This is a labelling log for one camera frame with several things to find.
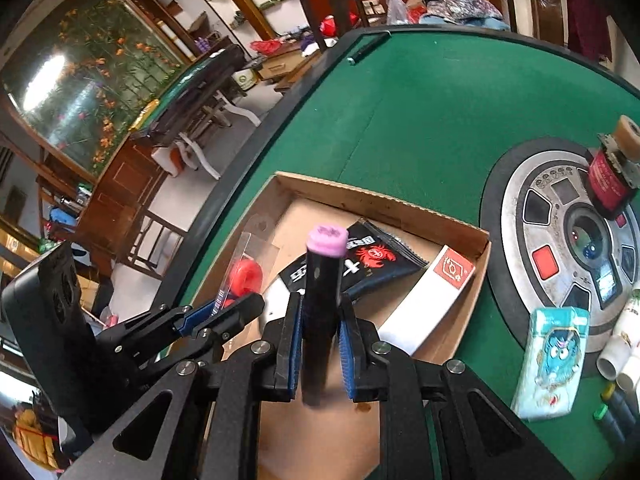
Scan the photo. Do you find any red item clear package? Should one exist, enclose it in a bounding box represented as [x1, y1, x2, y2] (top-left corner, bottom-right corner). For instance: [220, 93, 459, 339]
[212, 214, 280, 314]

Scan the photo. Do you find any red grey medicine box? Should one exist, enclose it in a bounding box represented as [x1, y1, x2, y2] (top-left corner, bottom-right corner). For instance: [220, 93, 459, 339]
[378, 245, 475, 356]

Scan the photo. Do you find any black silver snack pouch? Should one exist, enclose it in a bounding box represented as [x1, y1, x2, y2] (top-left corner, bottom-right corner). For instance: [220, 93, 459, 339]
[258, 218, 428, 332]

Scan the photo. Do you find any black marker pink cap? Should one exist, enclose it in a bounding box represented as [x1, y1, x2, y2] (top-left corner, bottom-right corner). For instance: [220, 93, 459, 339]
[300, 224, 348, 408]

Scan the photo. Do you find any teal cartoon tissue pack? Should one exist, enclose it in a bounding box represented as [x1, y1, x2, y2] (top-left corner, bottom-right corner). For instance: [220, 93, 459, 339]
[511, 307, 590, 420]

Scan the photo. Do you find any black marker green cap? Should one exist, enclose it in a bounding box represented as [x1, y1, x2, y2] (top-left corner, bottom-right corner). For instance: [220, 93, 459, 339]
[592, 403, 629, 451]

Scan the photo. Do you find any white pill bottle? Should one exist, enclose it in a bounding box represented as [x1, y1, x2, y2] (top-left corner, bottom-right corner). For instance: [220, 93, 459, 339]
[597, 289, 640, 380]

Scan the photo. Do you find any cardboard box tray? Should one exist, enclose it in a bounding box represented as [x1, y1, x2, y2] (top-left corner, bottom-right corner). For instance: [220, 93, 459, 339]
[195, 172, 491, 479]

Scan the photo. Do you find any dark wooden side chair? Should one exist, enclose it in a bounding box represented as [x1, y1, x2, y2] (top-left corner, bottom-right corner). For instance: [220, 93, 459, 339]
[74, 139, 186, 280]

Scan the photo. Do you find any low wooden coffee table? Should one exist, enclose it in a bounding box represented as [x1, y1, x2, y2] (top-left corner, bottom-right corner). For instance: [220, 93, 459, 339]
[257, 44, 321, 94]

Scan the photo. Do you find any dark ink bottle cork stopper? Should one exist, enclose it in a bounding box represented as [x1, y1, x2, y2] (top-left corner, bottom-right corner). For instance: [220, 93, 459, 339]
[586, 115, 640, 220]

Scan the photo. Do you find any pile of clothes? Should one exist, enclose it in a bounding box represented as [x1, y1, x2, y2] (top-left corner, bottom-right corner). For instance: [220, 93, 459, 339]
[418, 0, 510, 30]

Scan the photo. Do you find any maroon cloth on chair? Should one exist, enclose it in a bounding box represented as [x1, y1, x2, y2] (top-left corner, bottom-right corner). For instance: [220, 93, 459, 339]
[566, 0, 612, 63]

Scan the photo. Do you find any wooden armchair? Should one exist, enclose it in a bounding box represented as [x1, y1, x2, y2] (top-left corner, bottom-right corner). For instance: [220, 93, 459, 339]
[499, 0, 572, 47]

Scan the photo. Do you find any flower wall painting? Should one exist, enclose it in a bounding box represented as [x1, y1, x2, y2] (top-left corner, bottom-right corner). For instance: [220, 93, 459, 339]
[1, 0, 184, 177]

